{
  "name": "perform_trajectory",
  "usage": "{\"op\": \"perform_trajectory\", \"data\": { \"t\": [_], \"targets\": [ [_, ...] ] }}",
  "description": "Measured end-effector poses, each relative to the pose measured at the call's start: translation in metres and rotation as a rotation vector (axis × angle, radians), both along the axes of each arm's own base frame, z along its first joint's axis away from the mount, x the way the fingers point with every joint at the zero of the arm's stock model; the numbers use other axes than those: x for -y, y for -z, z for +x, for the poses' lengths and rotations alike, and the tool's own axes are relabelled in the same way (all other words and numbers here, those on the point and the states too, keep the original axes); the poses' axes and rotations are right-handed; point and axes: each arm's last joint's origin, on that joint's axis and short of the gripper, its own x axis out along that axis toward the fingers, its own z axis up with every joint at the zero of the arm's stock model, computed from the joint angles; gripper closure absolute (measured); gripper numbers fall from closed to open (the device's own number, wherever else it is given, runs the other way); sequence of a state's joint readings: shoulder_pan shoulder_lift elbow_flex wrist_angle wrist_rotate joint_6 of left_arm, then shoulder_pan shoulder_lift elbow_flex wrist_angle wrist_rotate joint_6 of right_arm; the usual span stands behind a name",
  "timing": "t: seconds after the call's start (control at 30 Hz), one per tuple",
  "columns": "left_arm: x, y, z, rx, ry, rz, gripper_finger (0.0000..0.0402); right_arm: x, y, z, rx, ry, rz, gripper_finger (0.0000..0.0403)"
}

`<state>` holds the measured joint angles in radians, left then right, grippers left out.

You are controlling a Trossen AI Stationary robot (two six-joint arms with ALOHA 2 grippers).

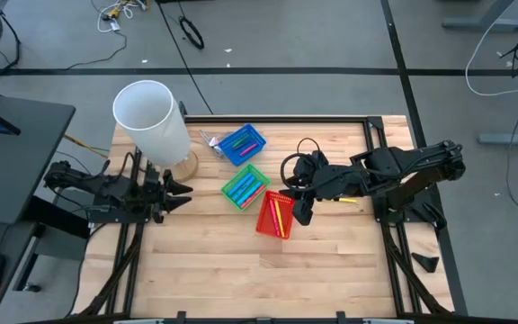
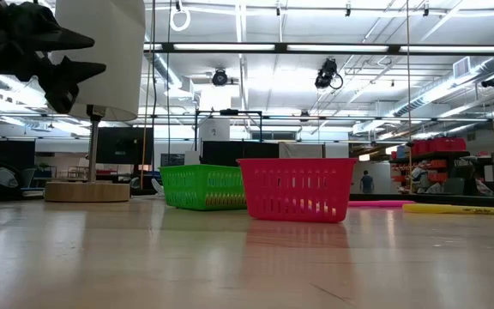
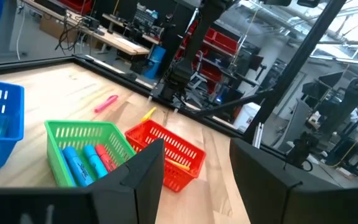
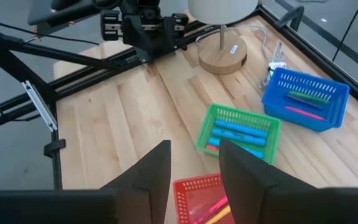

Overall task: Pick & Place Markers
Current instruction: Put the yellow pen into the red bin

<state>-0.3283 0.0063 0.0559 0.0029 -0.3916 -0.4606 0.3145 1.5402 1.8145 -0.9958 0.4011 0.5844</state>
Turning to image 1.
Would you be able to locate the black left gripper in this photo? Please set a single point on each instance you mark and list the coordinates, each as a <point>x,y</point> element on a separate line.
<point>154,191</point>

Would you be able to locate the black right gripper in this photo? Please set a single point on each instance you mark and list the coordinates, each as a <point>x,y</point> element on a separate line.
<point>315,177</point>

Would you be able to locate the yellow highlighter marker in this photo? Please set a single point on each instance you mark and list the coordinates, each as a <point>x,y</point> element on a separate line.
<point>349,200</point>
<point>280,220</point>

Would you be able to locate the green plastic basket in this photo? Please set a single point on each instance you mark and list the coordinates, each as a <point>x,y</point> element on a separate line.
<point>228,190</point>

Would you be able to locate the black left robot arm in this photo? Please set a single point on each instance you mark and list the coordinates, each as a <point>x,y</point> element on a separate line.
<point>101,184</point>

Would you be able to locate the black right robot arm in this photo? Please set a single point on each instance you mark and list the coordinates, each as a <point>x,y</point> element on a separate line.
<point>398,166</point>

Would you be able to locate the red plastic basket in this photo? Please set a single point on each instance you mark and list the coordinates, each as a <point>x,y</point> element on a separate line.
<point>262,225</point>

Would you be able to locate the blue plastic basket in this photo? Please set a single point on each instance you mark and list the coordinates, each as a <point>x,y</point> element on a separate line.
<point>259,137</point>

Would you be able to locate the spare black gripper finger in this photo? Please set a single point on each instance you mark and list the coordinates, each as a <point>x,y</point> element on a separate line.
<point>426,262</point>

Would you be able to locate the black office desk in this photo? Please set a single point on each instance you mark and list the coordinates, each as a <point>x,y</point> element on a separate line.
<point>16,166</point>

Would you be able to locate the grey desk foot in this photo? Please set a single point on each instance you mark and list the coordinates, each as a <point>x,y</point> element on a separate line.
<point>479,23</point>
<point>511,138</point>

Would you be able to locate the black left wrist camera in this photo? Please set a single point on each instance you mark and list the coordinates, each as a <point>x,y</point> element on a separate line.
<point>157,218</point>

